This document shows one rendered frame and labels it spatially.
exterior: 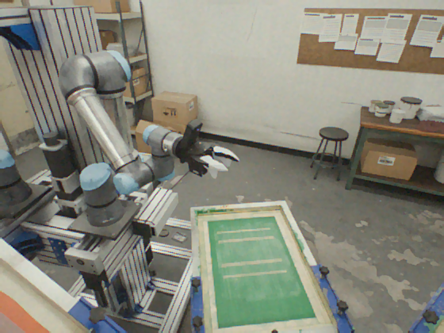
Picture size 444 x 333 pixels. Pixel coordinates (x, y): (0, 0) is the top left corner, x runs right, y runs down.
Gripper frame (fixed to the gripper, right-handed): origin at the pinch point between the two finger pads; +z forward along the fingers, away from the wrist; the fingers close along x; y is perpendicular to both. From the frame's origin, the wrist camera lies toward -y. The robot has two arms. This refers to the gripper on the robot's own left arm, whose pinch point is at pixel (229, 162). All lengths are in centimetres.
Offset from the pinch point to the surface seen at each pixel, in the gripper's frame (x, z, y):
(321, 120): -291, -74, 148
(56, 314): 52, -26, 32
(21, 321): 59, -29, 29
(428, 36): -326, 9, 44
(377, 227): -191, 34, 195
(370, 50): -311, -39, 58
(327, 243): -138, 2, 188
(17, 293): 56, -35, 26
